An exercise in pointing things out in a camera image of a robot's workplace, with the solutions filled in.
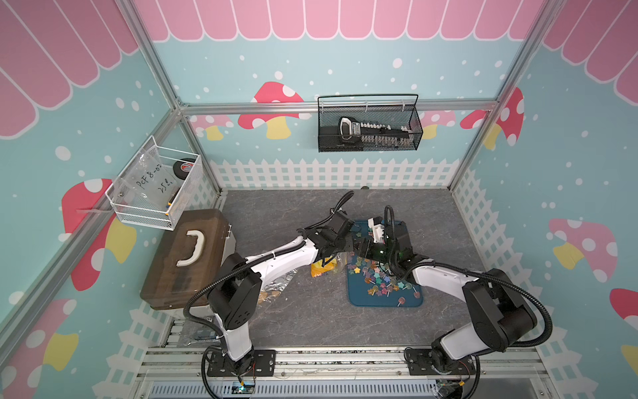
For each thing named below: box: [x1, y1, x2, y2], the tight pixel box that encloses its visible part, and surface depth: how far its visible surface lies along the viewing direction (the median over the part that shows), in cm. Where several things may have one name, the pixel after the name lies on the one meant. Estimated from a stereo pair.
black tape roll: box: [172, 160, 195, 181], surface depth 82 cm
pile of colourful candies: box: [347, 251, 422, 308], surface depth 91 cm
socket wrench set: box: [338, 117, 414, 146], surface depth 91 cm
